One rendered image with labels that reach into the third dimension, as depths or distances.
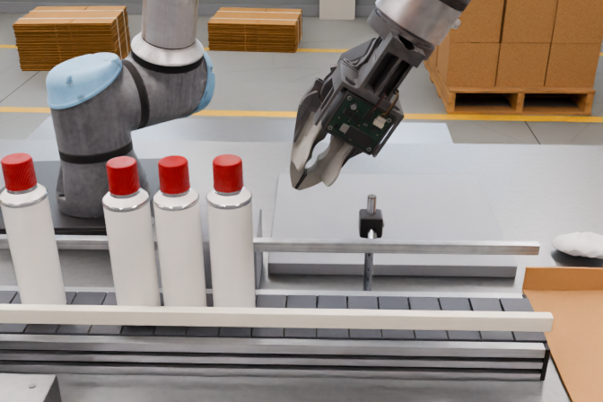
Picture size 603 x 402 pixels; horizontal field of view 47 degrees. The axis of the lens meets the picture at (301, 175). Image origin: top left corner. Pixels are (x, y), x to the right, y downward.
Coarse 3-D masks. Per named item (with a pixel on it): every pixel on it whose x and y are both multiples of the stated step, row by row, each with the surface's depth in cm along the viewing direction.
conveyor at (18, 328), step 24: (192, 336) 82; (216, 336) 82; (240, 336) 82; (264, 336) 82; (288, 336) 82; (312, 336) 82; (336, 336) 82; (360, 336) 82; (384, 336) 82; (408, 336) 82; (432, 336) 82; (456, 336) 82; (480, 336) 82; (504, 336) 82; (528, 336) 82
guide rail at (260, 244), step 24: (0, 240) 86; (72, 240) 85; (96, 240) 85; (264, 240) 85; (288, 240) 85; (312, 240) 85; (336, 240) 85; (360, 240) 85; (384, 240) 85; (408, 240) 85; (432, 240) 85; (456, 240) 85; (480, 240) 85; (504, 240) 85
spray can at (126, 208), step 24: (120, 168) 75; (120, 192) 76; (144, 192) 79; (120, 216) 77; (144, 216) 78; (120, 240) 78; (144, 240) 79; (120, 264) 79; (144, 264) 80; (120, 288) 81; (144, 288) 81
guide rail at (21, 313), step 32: (0, 320) 81; (32, 320) 81; (64, 320) 81; (96, 320) 81; (128, 320) 81; (160, 320) 81; (192, 320) 80; (224, 320) 80; (256, 320) 80; (288, 320) 80; (320, 320) 80; (352, 320) 80; (384, 320) 80; (416, 320) 80; (448, 320) 80; (480, 320) 79; (512, 320) 79; (544, 320) 79
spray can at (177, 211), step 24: (168, 168) 75; (168, 192) 77; (192, 192) 78; (168, 216) 77; (192, 216) 78; (168, 240) 78; (192, 240) 79; (168, 264) 80; (192, 264) 80; (168, 288) 82; (192, 288) 82
